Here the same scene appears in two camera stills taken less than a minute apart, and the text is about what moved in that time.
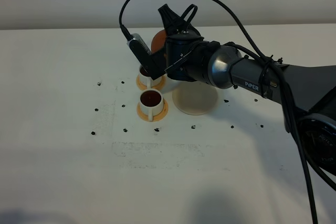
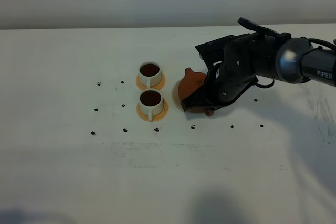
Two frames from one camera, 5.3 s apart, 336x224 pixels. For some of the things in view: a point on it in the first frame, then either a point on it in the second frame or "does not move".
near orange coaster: (156, 118) does not move
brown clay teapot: (159, 42) → (191, 81)
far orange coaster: (140, 85) does not move
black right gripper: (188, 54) → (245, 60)
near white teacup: (151, 102) does not move
